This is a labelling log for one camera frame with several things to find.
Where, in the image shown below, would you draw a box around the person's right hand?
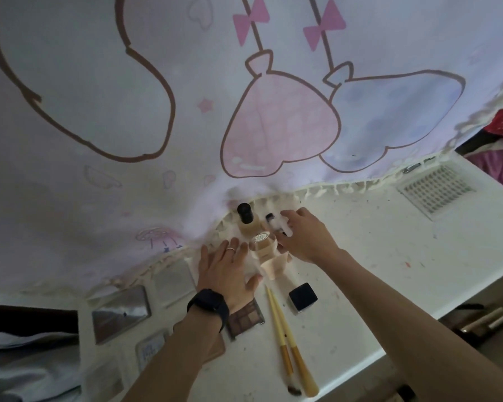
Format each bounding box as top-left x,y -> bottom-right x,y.
276,207 -> 345,265

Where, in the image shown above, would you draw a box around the person's left hand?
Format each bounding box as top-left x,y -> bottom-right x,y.
197,237 -> 264,314

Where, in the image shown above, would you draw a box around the peach pump bottle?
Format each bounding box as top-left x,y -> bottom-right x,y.
248,231 -> 293,281

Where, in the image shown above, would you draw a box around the small pale tube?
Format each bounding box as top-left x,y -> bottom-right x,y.
265,212 -> 288,237

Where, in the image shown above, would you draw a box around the dark eyeshadow palette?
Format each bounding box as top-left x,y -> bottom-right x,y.
225,298 -> 265,342

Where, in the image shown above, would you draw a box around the small grey square palette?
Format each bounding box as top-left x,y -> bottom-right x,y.
150,259 -> 198,309

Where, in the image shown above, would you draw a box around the dark square foundation bottle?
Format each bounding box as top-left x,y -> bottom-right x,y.
288,282 -> 319,315

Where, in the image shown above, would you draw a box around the foundation bottle black cap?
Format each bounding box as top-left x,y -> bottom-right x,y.
236,203 -> 257,239

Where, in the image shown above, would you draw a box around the brown blush palette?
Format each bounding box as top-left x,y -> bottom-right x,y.
201,332 -> 227,365

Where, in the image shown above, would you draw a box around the silver square palette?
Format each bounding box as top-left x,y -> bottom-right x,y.
135,329 -> 170,373

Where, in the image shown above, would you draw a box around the large grey square palette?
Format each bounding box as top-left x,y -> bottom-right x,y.
91,285 -> 151,346

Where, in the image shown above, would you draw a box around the yellow handled makeup brushes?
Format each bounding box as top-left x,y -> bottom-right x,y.
268,290 -> 321,398

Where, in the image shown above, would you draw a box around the false eyelash tray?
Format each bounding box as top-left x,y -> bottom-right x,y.
396,164 -> 477,221

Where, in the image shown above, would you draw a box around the clear square palette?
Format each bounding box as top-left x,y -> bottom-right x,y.
83,357 -> 125,402

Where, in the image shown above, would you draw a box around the person's left forearm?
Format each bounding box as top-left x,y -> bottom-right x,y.
121,307 -> 225,402

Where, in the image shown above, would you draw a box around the person's right forearm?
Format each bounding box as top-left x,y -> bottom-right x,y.
318,250 -> 503,402

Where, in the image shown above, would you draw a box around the white dressing table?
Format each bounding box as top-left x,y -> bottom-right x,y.
77,152 -> 503,402

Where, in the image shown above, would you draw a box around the black smartwatch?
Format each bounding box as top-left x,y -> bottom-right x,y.
187,288 -> 230,333

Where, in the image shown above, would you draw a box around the pink cartoon cloth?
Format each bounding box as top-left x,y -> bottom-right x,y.
0,0 -> 503,298

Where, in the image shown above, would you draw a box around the dark red wooden door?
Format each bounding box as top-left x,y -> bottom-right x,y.
0,304 -> 79,336

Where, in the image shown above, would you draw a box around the white hanging garment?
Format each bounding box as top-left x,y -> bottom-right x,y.
0,332 -> 83,402

